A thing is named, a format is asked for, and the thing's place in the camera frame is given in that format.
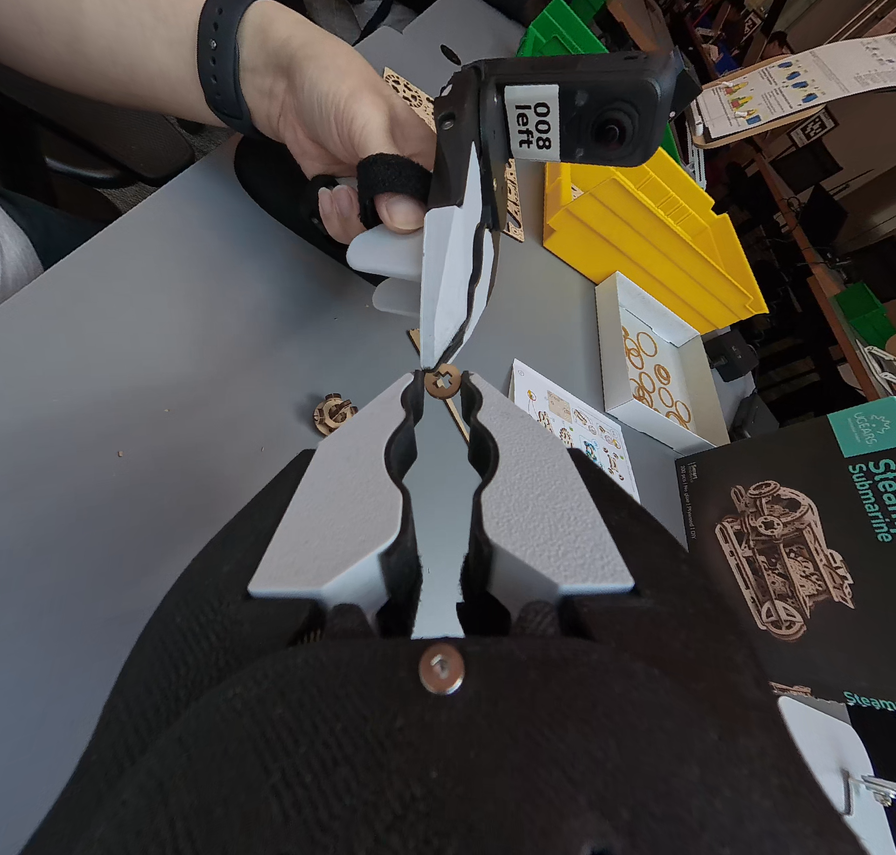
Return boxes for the yellow plastic bin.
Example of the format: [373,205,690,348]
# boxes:
[542,147,770,334]

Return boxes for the black office chair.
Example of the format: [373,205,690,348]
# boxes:
[0,64,197,222]

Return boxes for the pile of wooden rings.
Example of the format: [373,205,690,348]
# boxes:
[622,329,695,429]

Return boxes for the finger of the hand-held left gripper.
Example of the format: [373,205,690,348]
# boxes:
[435,225,504,373]
[419,142,491,373]

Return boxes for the small wooden hub assembly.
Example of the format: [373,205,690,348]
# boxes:
[313,393,359,437]

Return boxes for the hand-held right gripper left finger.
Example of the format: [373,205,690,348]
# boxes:
[247,371,427,638]

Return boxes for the white plastic part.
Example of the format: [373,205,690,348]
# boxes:
[777,695,896,855]

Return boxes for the small black device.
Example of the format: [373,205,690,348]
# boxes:
[706,329,760,383]

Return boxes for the white cardboard box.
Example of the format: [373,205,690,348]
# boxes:
[595,272,732,456]

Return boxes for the tapered wooden stick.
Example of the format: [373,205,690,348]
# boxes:
[408,327,471,444]

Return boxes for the black smartwatch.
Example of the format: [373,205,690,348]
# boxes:
[197,0,273,140]

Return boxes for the laser-cut wooden sheet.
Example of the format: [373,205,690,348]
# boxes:
[384,67,526,243]

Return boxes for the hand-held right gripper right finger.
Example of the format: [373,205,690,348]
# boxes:
[458,371,638,611]

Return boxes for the black product box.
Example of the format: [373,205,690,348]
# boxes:
[675,396,896,730]

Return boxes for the instruction booklet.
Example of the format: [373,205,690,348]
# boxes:
[510,359,641,502]

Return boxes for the printed paper sheet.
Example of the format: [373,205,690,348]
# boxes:
[693,32,896,149]

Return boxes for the person's left hand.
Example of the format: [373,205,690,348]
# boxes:
[238,8,441,247]

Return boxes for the person's white t-shirt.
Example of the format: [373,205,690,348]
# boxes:
[0,207,44,303]

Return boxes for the grey desk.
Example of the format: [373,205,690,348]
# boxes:
[0,0,781,855]

